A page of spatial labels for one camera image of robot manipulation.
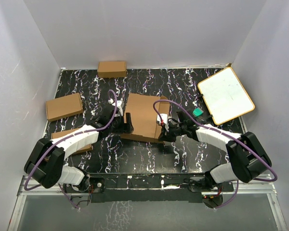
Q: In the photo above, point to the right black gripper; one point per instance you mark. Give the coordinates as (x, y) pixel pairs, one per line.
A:
(165, 134)

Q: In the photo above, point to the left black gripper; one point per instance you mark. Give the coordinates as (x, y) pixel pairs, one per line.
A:
(126, 128)

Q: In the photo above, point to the large cardboard box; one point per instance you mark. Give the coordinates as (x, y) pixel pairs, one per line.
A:
(143, 118)

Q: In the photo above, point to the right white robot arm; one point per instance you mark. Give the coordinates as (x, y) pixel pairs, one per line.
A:
(247, 157)

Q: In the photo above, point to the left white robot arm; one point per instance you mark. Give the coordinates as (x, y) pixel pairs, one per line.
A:
(46, 163)

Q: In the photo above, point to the folded cardboard box back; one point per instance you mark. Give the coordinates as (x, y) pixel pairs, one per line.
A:
(112, 69)

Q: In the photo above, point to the folded cardboard box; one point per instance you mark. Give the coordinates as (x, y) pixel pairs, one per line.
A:
(63, 107)
(112, 69)
(57, 135)

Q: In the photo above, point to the folded cardboard box left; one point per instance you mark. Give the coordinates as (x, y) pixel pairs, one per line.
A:
(63, 107)

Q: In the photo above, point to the folded cardboard box front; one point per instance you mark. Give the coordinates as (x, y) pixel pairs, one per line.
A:
(57, 135)

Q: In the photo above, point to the green eraser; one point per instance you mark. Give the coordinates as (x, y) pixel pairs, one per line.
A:
(197, 112)

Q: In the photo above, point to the white board yellow rim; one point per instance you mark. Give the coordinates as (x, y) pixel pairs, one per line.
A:
(225, 96)

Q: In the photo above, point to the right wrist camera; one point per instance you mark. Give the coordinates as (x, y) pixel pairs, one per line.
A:
(162, 120)

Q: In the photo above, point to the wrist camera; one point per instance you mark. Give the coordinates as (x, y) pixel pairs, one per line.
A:
(162, 120)
(119, 104)

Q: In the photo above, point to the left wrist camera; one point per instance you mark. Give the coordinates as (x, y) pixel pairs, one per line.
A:
(119, 104)

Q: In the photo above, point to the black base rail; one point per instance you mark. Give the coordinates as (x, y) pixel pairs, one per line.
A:
(194, 188)

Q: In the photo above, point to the aluminium frame rail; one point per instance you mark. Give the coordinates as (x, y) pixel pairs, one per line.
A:
(250, 207)

